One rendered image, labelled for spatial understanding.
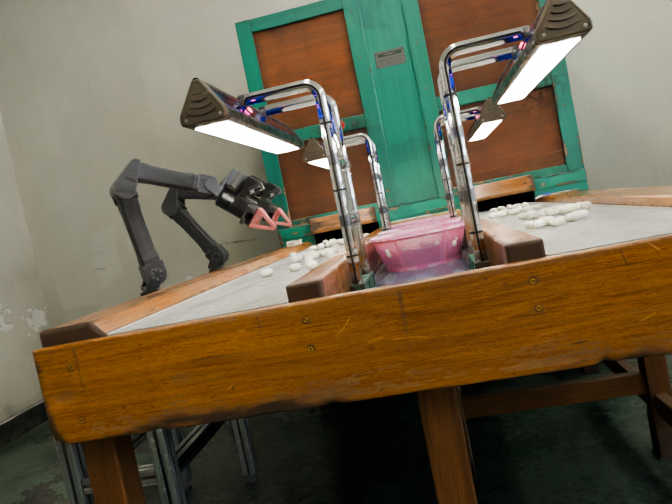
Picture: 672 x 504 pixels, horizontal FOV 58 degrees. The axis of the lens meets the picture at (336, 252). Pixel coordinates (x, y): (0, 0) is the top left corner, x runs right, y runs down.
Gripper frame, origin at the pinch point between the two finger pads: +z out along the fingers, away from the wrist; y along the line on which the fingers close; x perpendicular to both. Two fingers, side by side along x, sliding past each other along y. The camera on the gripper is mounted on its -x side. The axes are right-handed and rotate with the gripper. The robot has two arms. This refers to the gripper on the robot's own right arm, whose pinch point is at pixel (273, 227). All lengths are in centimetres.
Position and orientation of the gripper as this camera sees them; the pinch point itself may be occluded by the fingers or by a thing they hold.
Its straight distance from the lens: 190.7
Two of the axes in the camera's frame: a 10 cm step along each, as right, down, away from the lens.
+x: -4.8, 8.7, 1.5
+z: 8.7, 4.9, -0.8
